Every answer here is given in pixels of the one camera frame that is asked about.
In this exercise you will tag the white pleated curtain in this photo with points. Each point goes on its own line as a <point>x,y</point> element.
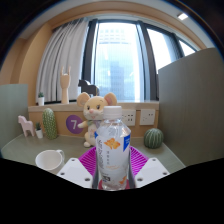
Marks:
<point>61,63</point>

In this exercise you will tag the round purple number sign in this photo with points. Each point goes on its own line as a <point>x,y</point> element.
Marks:
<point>73,124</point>

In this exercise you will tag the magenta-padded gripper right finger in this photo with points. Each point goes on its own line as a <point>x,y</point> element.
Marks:
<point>151,171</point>

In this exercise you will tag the white wall socket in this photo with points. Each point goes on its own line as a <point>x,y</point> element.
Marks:
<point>147,117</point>
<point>129,117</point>

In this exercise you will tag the wooden hand model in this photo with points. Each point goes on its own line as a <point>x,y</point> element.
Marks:
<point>65,86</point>

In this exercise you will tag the pink wooden horse figure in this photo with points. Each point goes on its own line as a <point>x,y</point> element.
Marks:
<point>26,125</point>

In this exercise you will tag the small plant in white pot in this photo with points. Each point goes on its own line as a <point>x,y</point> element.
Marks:
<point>39,134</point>
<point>41,101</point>

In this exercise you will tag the large grey-green desk partition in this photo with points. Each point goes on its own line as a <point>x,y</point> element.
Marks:
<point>193,106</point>

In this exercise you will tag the beige plush mouse toy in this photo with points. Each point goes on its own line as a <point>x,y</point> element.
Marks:
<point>93,111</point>

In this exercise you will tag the black horse figure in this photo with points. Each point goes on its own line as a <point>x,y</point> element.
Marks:
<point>87,87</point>

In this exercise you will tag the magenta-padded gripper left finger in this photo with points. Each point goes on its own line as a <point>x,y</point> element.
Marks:
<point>75,173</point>

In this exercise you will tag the clear plastic water bottle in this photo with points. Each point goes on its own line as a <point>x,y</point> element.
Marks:
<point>112,150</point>

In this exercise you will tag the round green cactus ornament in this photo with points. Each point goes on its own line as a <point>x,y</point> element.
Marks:
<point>153,138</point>

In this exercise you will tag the tall green cactus ornament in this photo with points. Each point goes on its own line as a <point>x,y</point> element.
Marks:
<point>50,124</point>

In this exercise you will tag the small grey-green desk partition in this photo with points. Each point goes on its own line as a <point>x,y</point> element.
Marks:
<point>13,115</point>

